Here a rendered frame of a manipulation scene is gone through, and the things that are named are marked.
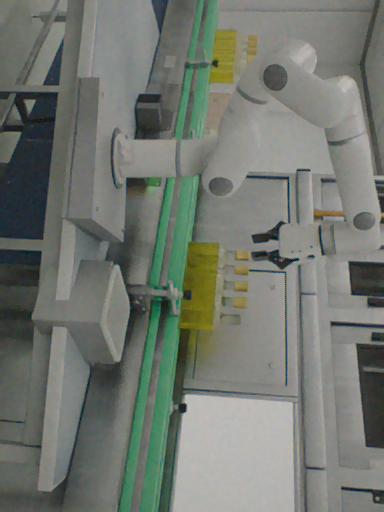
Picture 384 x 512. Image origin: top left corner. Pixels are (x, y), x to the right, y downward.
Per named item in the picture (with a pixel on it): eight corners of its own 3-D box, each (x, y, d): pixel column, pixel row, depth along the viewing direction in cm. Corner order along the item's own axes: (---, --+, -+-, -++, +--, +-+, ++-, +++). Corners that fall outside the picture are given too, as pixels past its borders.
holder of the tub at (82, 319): (89, 370, 138) (118, 373, 137) (64, 321, 115) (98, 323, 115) (102, 314, 148) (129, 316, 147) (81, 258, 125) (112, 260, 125)
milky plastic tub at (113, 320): (86, 363, 133) (120, 365, 132) (65, 321, 115) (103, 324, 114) (100, 305, 143) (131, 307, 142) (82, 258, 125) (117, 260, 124)
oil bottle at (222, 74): (190, 83, 224) (255, 84, 221) (189, 72, 219) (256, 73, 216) (191, 75, 227) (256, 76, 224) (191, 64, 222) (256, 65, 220)
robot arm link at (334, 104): (300, 137, 122) (277, 160, 111) (277, 46, 114) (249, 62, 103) (370, 124, 112) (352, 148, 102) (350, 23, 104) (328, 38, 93)
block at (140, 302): (125, 312, 148) (149, 313, 147) (120, 294, 140) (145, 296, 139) (127, 301, 150) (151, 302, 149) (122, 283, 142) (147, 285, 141)
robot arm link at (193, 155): (180, 161, 139) (240, 161, 137) (176, 192, 129) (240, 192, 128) (178, 130, 132) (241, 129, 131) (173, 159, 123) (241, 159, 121)
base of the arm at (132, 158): (107, 168, 122) (172, 168, 121) (111, 119, 125) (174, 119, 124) (121, 190, 138) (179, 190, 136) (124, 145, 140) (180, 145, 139)
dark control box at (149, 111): (136, 126, 181) (160, 127, 180) (133, 107, 174) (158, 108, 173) (140, 111, 185) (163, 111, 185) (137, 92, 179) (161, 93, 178)
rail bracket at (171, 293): (150, 316, 149) (193, 319, 147) (143, 285, 135) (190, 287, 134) (151, 307, 150) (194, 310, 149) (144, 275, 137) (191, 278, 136)
